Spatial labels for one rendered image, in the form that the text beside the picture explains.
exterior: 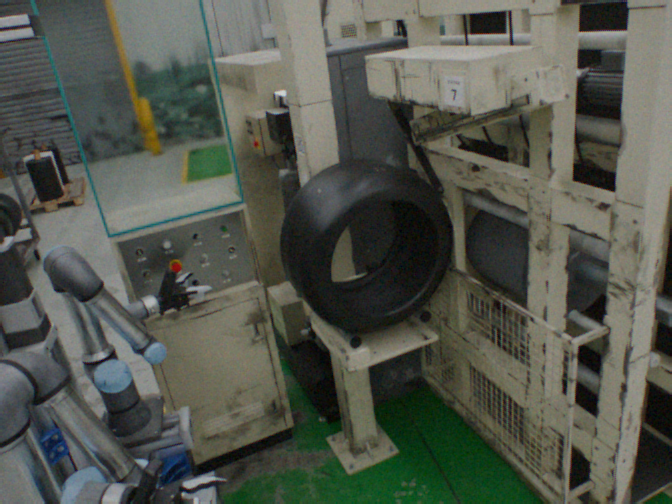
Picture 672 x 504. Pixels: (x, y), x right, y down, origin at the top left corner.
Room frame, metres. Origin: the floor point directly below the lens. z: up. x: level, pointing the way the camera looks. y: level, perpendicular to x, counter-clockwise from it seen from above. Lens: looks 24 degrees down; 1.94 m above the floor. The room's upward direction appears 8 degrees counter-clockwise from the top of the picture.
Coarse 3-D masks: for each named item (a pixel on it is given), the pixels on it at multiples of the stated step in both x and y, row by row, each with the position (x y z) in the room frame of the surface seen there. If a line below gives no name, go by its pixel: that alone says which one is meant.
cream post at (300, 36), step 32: (288, 0) 1.92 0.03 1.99; (288, 32) 1.92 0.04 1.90; (320, 32) 1.96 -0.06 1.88; (288, 64) 1.96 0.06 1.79; (320, 64) 1.95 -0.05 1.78; (288, 96) 2.01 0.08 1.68; (320, 96) 1.95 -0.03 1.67; (320, 128) 1.94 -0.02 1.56; (320, 160) 1.93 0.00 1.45; (352, 256) 1.96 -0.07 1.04; (352, 384) 1.93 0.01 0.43; (352, 416) 1.92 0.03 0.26; (352, 448) 1.94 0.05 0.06
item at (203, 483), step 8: (192, 480) 0.88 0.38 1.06; (200, 480) 0.88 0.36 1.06; (208, 480) 0.87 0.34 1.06; (216, 480) 0.87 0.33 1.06; (224, 480) 0.88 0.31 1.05; (184, 488) 0.86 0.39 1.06; (192, 488) 0.85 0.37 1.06; (200, 488) 0.86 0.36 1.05; (208, 488) 0.87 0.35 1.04; (184, 496) 0.86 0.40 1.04; (192, 496) 0.86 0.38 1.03; (200, 496) 0.87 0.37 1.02; (208, 496) 0.87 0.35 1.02
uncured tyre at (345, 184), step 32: (352, 160) 1.79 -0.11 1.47; (320, 192) 1.63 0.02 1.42; (352, 192) 1.57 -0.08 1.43; (384, 192) 1.59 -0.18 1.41; (416, 192) 1.63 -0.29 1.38; (288, 224) 1.67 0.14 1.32; (320, 224) 1.54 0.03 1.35; (416, 224) 1.90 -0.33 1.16; (448, 224) 1.67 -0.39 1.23; (288, 256) 1.62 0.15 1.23; (320, 256) 1.51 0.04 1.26; (384, 256) 1.92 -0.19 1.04; (416, 256) 1.87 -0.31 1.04; (448, 256) 1.67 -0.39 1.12; (320, 288) 1.50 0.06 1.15; (352, 288) 1.83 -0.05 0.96; (384, 288) 1.84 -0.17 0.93; (416, 288) 1.75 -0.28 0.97; (352, 320) 1.53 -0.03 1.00; (384, 320) 1.57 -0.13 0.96
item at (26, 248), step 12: (0, 144) 5.36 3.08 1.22; (12, 168) 5.38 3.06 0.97; (12, 180) 5.36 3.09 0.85; (0, 204) 5.00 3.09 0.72; (12, 204) 5.10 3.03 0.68; (24, 204) 5.36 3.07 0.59; (0, 216) 4.69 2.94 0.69; (12, 216) 5.02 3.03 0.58; (0, 228) 4.42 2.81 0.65; (12, 228) 4.81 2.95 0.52; (24, 228) 5.35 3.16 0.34; (36, 228) 5.40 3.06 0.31; (24, 240) 5.34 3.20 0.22; (36, 240) 5.28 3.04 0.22; (24, 252) 4.99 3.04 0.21; (36, 252) 5.24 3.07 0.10; (24, 264) 4.67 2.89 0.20
